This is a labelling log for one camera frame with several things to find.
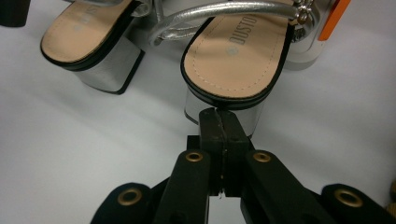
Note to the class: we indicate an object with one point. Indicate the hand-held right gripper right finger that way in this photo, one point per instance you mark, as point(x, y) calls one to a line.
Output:
point(235, 140)

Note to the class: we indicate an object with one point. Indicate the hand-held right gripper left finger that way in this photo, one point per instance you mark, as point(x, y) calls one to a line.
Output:
point(211, 133)

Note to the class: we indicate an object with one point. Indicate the white and orange shoe rack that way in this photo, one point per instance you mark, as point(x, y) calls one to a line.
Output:
point(305, 59)

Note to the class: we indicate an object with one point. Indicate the dark object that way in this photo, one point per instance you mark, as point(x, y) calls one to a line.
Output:
point(14, 12)

